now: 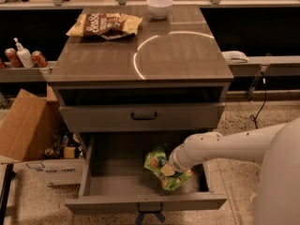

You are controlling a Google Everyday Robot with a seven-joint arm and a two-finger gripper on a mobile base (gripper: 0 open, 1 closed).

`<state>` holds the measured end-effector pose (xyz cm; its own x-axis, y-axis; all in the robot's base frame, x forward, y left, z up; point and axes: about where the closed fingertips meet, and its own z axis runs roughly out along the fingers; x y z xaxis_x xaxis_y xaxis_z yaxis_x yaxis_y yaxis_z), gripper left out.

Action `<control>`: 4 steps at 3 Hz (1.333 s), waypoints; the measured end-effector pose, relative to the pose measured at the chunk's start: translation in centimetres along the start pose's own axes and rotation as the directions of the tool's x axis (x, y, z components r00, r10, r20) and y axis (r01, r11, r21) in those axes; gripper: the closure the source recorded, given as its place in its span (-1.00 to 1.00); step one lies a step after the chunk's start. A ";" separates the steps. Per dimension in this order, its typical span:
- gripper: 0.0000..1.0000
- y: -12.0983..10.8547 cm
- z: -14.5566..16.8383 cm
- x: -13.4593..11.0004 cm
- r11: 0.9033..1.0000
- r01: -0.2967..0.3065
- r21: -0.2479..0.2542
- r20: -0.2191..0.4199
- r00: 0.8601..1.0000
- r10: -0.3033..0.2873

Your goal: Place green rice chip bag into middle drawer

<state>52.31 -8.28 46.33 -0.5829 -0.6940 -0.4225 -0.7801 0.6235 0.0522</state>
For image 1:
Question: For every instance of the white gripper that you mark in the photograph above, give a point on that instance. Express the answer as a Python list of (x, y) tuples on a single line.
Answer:
[(176, 160)]

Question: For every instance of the green rice chip bag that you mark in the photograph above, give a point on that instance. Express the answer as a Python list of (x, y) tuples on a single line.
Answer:
[(154, 161)]

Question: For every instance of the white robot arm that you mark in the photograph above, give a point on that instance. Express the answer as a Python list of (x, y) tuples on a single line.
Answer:
[(276, 148)]

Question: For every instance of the blue clamp under drawer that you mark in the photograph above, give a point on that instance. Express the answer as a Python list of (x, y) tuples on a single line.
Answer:
[(145, 216)]

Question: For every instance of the open lower drawer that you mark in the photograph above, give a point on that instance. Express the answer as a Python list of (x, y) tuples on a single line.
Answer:
[(114, 179)]

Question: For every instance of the closed upper drawer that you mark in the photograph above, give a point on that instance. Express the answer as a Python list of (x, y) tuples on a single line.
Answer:
[(154, 117)]

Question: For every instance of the grey drawer cabinet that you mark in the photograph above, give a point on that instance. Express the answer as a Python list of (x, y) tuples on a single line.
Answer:
[(175, 60)]

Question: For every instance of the brown yellow chip bag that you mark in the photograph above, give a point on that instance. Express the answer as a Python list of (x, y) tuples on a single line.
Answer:
[(106, 25)]

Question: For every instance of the white folded cloth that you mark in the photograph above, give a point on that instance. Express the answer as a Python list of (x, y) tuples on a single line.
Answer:
[(235, 57)]

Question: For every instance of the cardboard box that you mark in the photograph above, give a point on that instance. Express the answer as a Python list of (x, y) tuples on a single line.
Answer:
[(30, 134)]

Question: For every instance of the black stand left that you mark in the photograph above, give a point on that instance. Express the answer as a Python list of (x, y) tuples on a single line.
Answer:
[(9, 174)]

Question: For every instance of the white bowl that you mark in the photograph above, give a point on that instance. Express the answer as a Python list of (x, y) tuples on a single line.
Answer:
[(159, 9)]

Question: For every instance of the right red soda can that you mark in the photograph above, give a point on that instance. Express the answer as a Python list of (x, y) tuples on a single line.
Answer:
[(39, 59)]

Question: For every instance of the red soda can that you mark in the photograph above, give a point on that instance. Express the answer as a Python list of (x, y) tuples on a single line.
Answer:
[(39, 59), (13, 57)]

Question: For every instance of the white pump bottle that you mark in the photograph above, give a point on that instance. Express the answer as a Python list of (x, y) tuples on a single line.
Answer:
[(24, 55)]

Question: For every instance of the left red soda can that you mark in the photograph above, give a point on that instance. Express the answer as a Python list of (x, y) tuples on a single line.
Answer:
[(13, 57)]

